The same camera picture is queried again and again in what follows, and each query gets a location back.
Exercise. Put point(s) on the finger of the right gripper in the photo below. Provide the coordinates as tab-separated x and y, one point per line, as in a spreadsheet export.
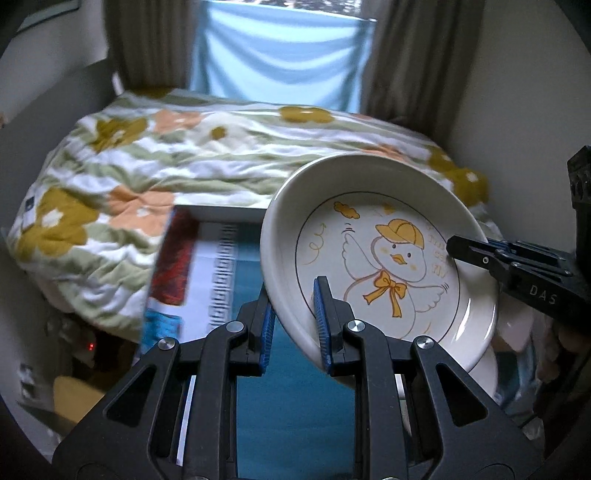
511	258
474	252

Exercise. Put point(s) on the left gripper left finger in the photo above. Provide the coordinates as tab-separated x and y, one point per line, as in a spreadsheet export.
173	415

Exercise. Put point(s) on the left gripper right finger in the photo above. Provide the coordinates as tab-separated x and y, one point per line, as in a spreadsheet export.
418	413

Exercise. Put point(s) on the duck with cap plate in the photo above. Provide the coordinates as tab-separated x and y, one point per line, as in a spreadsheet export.
378	230

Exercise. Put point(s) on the plain white ribbed plate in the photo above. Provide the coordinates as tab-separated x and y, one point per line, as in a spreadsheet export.
507	368

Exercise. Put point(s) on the floral quilt blanket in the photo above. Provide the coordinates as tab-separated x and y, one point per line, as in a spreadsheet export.
91	223

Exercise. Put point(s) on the right grey drape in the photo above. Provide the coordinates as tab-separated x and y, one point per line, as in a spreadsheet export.
421	61

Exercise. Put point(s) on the grey drape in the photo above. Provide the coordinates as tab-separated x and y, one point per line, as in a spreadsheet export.
151	42
421	61

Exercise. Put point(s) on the light blue curtain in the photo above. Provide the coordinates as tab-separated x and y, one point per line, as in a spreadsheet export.
273	54

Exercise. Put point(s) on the left grey drape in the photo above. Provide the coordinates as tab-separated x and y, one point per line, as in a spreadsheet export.
151	42

